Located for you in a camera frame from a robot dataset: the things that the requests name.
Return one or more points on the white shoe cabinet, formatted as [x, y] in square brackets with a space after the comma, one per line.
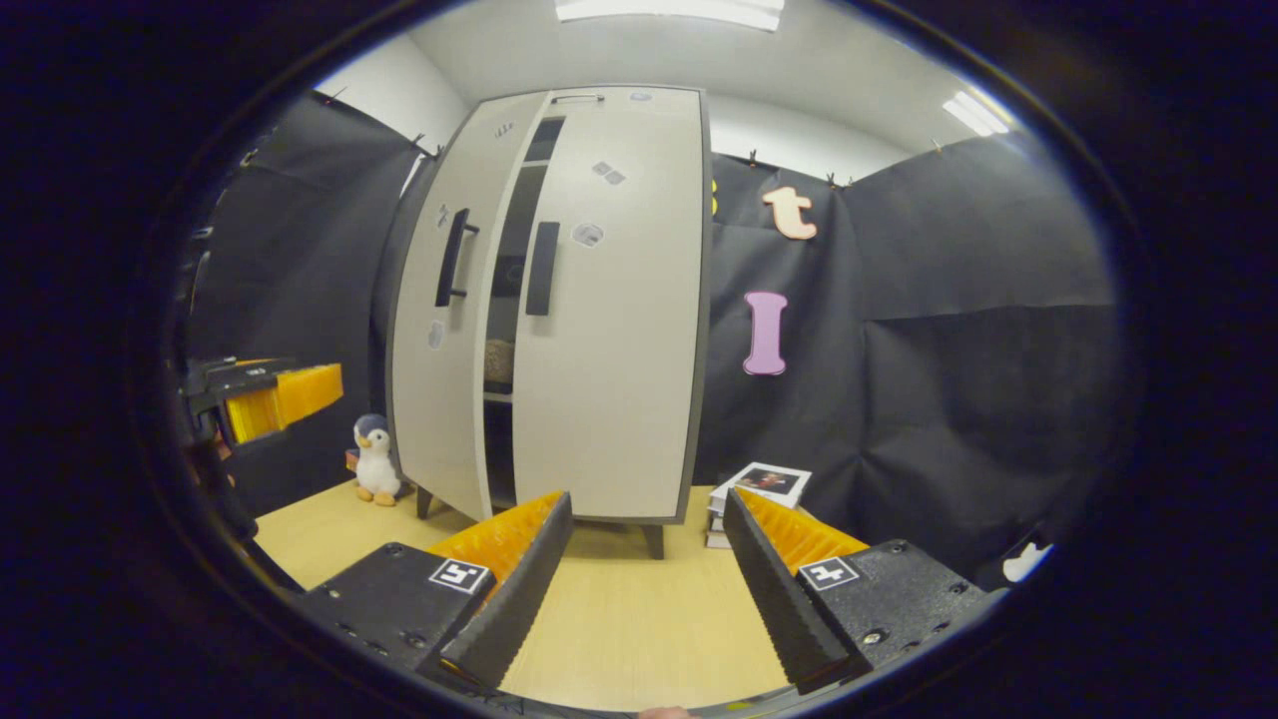
[619, 399]

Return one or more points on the penguin plush toy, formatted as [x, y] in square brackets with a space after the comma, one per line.
[376, 464]

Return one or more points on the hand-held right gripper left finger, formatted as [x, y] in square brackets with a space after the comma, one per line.
[514, 599]

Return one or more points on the large ceiling light panel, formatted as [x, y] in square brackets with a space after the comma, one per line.
[669, 12]

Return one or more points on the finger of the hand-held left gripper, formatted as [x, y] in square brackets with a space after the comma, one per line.
[240, 379]

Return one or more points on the white cabinet door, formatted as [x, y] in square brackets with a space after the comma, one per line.
[439, 399]
[619, 399]

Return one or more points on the stack of books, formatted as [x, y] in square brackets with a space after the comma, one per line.
[759, 489]

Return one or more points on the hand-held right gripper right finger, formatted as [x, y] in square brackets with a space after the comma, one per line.
[774, 589]

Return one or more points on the brown fuzzy shoe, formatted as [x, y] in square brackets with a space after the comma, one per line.
[499, 361]

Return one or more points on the narrow ceiling light panel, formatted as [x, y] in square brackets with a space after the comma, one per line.
[976, 115]

